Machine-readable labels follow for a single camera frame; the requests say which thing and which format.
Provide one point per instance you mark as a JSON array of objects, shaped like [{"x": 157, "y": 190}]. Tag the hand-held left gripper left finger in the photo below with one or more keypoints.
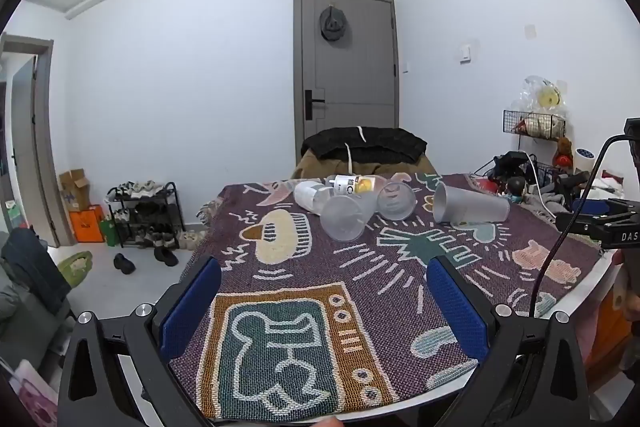
[{"x": 192, "y": 307}]

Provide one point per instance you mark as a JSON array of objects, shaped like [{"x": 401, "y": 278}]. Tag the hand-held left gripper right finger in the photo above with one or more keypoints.
[{"x": 457, "y": 309}]

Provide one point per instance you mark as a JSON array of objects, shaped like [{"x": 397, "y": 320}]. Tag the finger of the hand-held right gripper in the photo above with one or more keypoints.
[{"x": 580, "y": 223}]

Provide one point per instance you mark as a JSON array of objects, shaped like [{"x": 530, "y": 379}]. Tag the tall frosted plastic cup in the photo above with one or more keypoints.
[{"x": 472, "y": 207}]

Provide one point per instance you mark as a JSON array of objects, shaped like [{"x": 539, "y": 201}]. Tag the clear plastic cup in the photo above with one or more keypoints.
[
  {"x": 396, "y": 202},
  {"x": 345, "y": 218}
]

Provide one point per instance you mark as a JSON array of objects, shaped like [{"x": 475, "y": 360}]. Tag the white plastic cup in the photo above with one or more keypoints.
[{"x": 310, "y": 194}]

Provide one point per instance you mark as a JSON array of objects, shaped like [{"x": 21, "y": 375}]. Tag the black shoe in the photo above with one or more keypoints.
[
  {"x": 166, "y": 257},
  {"x": 124, "y": 263}
]

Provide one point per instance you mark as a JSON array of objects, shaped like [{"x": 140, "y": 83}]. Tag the brown plush toy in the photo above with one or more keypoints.
[{"x": 564, "y": 152}]

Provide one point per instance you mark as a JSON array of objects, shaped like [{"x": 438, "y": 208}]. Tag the small figurine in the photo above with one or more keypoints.
[{"x": 514, "y": 189}]

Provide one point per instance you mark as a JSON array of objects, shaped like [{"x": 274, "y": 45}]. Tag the black shoe rack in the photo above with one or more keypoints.
[{"x": 172, "y": 207}]

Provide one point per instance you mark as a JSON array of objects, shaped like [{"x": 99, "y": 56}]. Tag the green bag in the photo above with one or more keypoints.
[{"x": 108, "y": 233}]

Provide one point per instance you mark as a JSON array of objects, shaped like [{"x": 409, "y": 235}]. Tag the printed blanket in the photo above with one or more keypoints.
[{"x": 350, "y": 272}]

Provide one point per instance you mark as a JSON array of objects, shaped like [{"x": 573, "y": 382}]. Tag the green slipper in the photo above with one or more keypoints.
[{"x": 75, "y": 268}]

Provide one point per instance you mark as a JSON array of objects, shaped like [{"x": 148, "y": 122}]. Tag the clear bag with yellow toy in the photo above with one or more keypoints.
[{"x": 545, "y": 94}]

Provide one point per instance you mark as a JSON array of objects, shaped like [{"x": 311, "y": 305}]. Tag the orange box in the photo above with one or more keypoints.
[{"x": 86, "y": 226}]

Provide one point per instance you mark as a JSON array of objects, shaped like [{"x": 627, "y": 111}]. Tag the yellow label bottle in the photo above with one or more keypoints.
[{"x": 352, "y": 184}]

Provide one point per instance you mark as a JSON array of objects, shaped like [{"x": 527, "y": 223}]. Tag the cardboard box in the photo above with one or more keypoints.
[{"x": 75, "y": 192}]

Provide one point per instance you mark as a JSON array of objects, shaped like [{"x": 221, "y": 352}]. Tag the dark clothing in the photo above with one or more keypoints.
[{"x": 30, "y": 267}]

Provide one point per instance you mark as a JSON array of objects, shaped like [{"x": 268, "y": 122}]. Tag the pink bag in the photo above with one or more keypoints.
[{"x": 35, "y": 397}]

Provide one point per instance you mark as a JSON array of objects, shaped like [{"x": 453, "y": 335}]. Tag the black jacket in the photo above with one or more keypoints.
[{"x": 380, "y": 144}]

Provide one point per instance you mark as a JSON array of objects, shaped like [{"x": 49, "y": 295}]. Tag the brown chair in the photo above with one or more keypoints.
[{"x": 320, "y": 167}]

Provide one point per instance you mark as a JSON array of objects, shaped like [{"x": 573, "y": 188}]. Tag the grey door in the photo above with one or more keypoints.
[{"x": 350, "y": 72}]

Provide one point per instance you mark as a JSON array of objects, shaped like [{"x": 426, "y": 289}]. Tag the grey hat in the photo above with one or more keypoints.
[{"x": 332, "y": 24}]

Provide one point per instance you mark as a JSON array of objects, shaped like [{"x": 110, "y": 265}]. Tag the white light switch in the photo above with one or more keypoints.
[{"x": 465, "y": 53}]

